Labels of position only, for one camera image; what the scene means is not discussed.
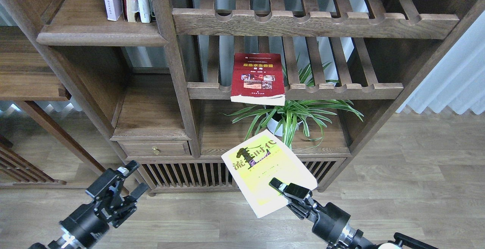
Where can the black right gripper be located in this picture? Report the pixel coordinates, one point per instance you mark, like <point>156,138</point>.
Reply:
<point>330,222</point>

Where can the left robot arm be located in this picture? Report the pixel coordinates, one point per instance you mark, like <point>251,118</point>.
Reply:
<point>57,241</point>

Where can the white curtain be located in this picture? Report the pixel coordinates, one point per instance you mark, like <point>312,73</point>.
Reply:
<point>457,82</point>

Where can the wooden side table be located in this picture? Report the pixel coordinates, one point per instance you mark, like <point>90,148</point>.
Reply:
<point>26,79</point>

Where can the white plant pot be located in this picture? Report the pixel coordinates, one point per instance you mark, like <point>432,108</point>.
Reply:
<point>277,127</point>

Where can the red cover book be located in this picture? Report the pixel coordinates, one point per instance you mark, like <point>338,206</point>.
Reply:
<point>258,79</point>

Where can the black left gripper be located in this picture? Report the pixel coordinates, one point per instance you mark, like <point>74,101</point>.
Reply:
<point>89,223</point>

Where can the dark wooden bookshelf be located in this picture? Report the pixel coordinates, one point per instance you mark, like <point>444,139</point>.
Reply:
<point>167,83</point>

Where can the green spider plant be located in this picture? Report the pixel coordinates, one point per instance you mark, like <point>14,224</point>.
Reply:
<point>313,112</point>

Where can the brass drawer knob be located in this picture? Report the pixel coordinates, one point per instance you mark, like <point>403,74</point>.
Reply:
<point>155,150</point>

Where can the yellow cover book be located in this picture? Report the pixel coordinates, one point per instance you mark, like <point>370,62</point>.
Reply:
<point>256,161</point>

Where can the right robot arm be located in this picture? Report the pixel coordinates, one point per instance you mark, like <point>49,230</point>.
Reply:
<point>357,241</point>

